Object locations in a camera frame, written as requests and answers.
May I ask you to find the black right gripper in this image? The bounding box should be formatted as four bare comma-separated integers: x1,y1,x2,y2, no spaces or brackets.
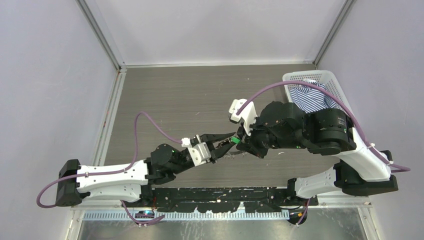
235,113,306,159

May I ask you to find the green key tag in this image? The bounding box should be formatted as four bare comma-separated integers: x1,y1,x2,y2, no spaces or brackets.
230,136,241,145

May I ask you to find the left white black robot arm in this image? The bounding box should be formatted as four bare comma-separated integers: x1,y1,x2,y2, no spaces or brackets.
55,133,240,207

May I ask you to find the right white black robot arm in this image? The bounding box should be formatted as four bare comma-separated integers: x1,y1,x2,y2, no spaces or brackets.
228,99,399,205

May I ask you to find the blue striped shirt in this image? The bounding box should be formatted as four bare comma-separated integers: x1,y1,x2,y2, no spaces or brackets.
289,85,339,113

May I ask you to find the white plastic basket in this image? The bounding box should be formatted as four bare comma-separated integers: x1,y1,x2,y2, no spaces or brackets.
282,70,353,113

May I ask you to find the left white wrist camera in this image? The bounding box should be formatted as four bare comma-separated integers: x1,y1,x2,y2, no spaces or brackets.
181,134,212,167

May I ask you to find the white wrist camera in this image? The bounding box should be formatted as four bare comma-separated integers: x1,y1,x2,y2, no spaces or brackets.
228,98,258,136
181,134,212,167

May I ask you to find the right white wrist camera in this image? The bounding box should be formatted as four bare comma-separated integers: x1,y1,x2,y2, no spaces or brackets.
228,98,258,136

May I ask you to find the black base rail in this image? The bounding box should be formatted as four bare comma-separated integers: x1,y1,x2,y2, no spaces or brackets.
132,177,320,215

